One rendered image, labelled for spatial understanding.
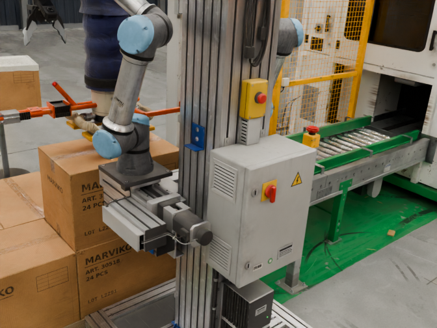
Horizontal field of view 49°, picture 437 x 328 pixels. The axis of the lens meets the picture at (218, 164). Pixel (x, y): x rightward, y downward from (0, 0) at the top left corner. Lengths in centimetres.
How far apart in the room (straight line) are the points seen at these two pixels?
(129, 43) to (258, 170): 59
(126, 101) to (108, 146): 18
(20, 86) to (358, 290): 289
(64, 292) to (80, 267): 14
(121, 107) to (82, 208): 72
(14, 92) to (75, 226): 198
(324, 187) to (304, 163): 151
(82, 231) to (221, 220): 84
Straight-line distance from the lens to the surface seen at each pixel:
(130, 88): 169
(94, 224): 237
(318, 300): 306
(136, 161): 192
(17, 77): 408
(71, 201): 226
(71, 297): 251
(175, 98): 383
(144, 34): 159
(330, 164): 340
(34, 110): 225
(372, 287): 328
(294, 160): 170
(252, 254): 174
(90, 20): 226
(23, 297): 240
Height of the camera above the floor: 184
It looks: 23 degrees down
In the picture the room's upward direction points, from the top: 3 degrees clockwise
